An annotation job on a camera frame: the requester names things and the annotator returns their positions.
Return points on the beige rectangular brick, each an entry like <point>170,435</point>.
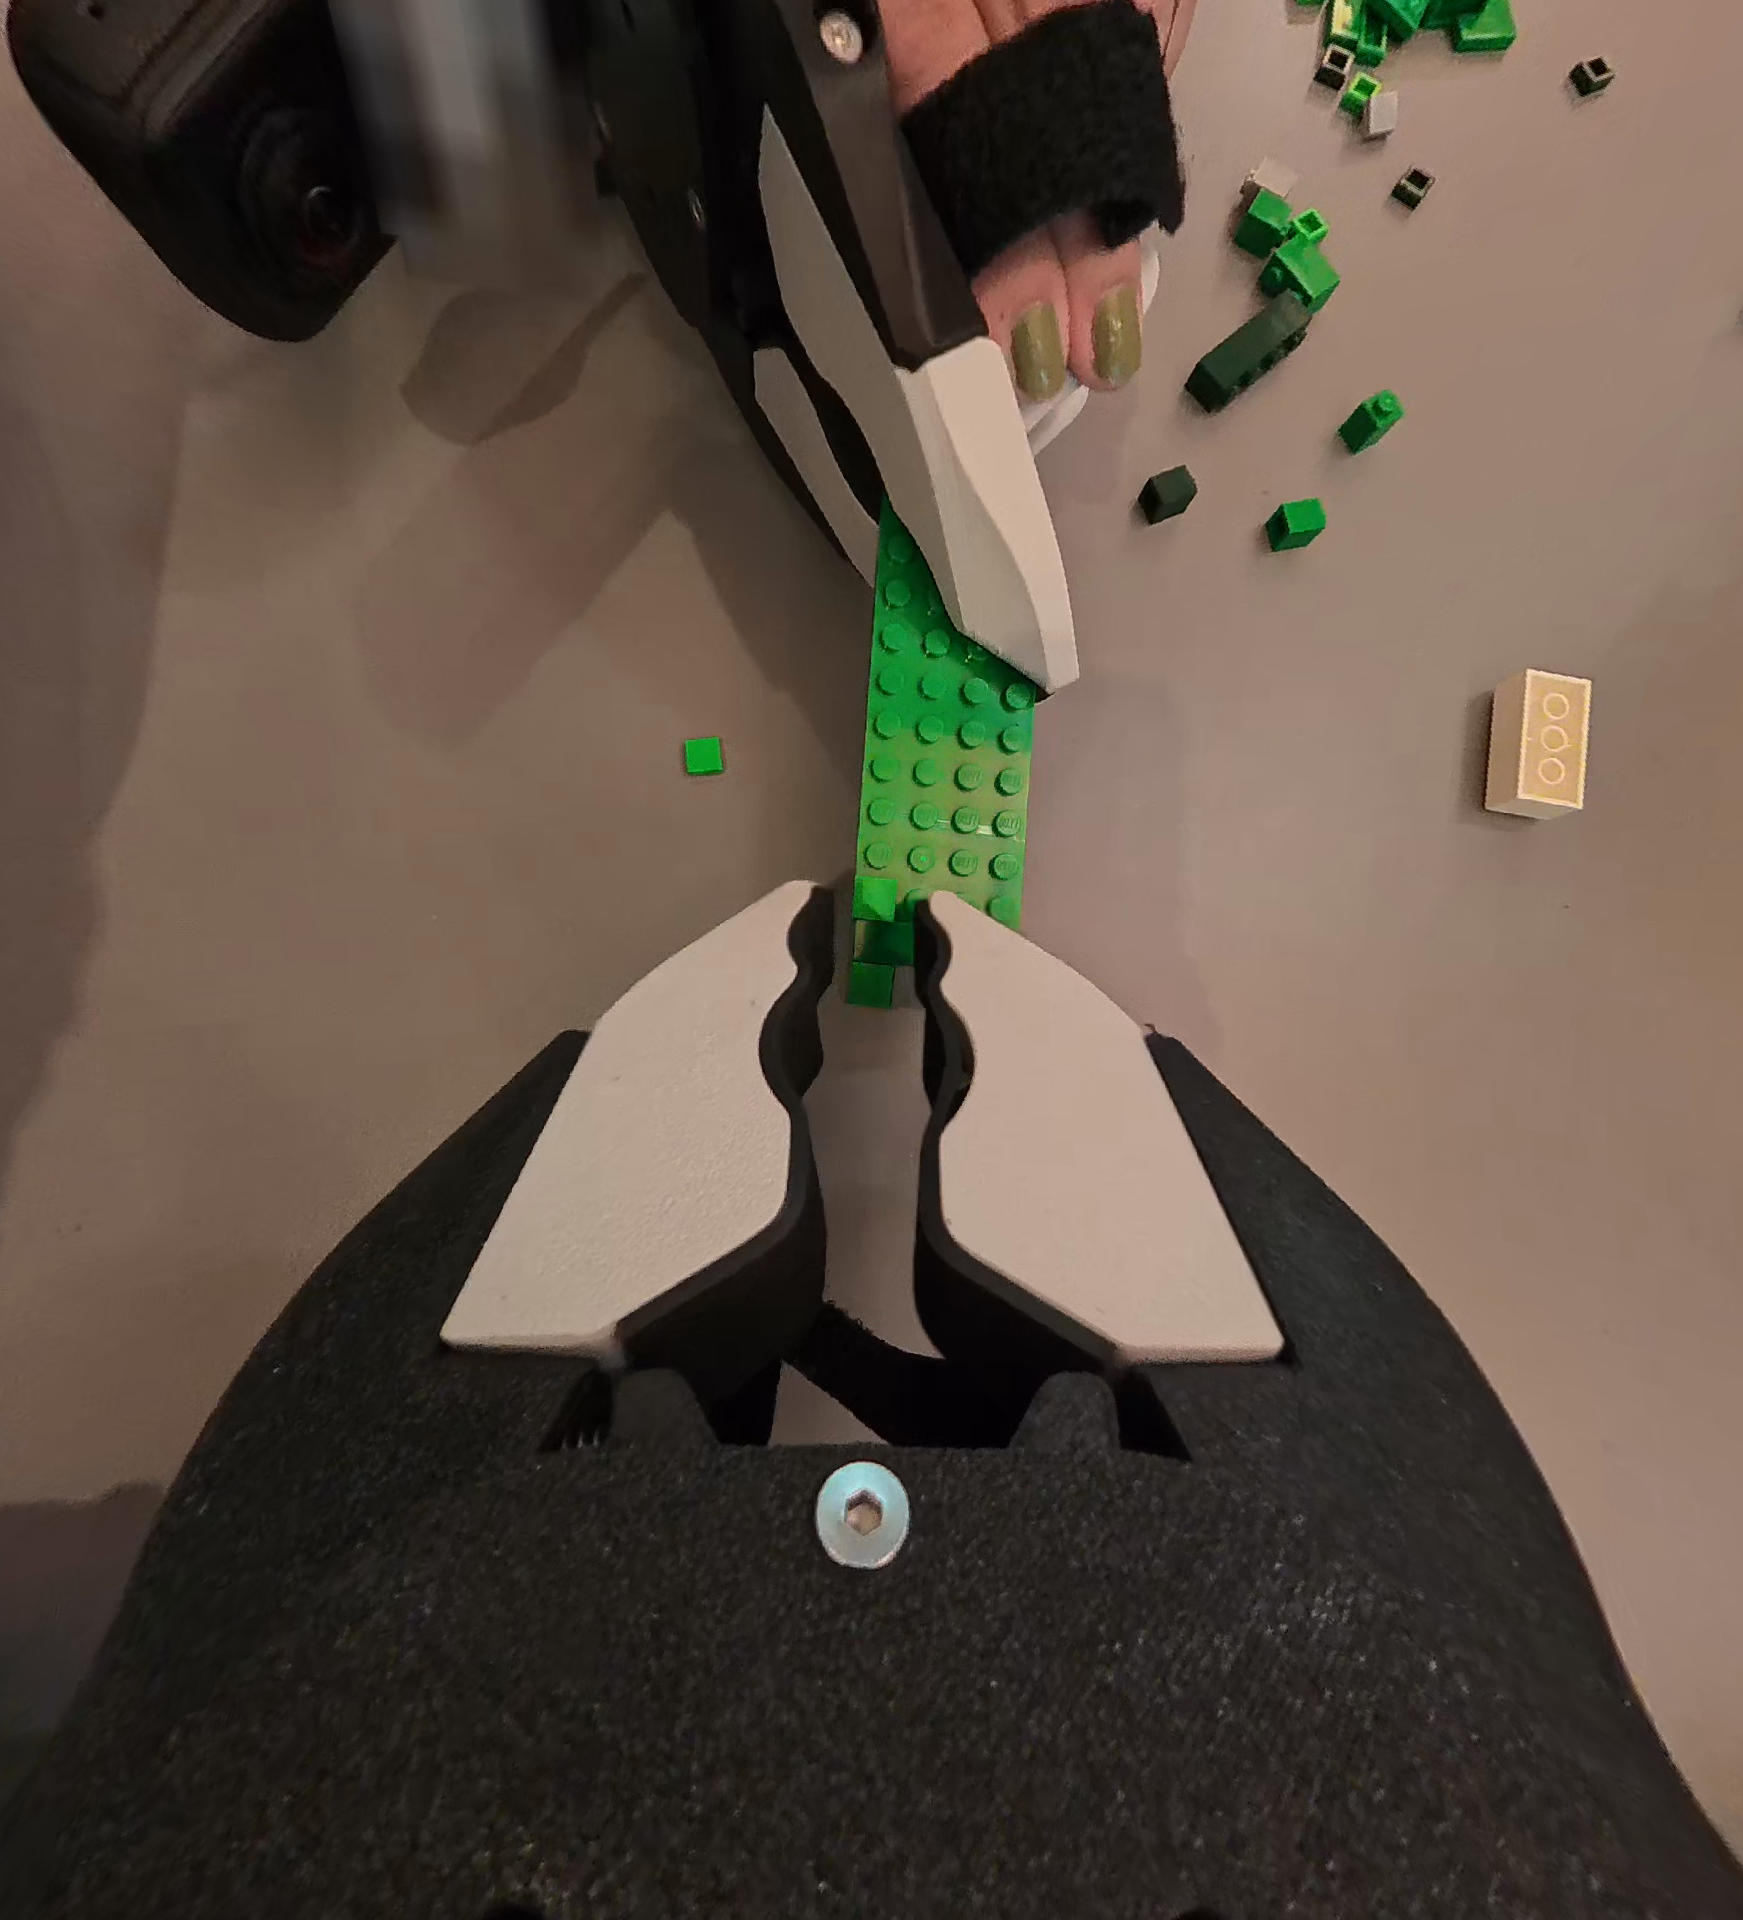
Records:
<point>1539,745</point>

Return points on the small green brick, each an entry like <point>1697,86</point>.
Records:
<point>880,945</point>
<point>1293,524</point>
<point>1369,423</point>

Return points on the flat green square tile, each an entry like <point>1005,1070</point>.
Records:
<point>703,756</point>

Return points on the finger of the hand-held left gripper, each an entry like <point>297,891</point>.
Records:
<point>811,450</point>
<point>998,510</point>

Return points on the dark green cube brick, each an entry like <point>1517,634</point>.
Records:
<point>1168,493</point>

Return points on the long dark green brick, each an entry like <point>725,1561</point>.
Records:
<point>1245,352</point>

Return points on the person's left hand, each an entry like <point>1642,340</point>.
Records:
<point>1067,337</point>

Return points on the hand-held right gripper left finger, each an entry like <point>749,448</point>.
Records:
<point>646,1154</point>

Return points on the green studded brick plate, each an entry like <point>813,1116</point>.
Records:
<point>953,751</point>

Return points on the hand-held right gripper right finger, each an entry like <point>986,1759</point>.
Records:
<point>1096,1154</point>

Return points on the pile of green bricks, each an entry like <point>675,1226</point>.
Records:
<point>1412,29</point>

